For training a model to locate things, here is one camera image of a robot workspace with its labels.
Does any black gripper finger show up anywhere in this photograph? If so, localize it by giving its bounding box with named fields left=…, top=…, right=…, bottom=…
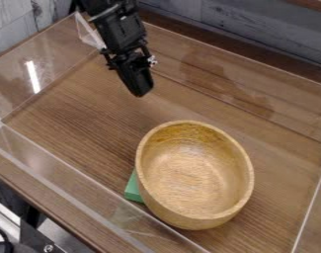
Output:
left=116, top=65, right=146, bottom=97
left=140, top=64, right=154, bottom=94

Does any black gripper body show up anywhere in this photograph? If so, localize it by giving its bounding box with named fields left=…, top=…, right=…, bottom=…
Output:
left=88, top=6, right=158, bottom=67

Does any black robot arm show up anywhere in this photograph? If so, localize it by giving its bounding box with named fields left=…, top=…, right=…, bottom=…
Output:
left=79, top=0, right=156, bottom=97

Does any brown wooden oval bowl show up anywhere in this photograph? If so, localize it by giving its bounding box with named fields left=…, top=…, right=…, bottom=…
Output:
left=135, top=121, right=255, bottom=230

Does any green block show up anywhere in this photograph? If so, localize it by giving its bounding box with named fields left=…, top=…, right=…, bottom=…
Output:
left=124, top=172, right=143, bottom=204

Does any clear acrylic corner bracket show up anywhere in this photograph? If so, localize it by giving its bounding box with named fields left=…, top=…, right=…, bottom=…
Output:
left=74, top=12, right=106, bottom=50

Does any clear acrylic tray wall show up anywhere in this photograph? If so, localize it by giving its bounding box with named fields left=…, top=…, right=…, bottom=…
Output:
left=0, top=16, right=321, bottom=253

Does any black metal bracket with bolt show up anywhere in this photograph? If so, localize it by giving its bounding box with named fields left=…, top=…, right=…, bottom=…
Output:
left=19, top=221, right=66, bottom=253

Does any black cable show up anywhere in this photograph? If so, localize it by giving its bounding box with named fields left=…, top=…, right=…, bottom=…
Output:
left=0, top=226, right=15, bottom=253

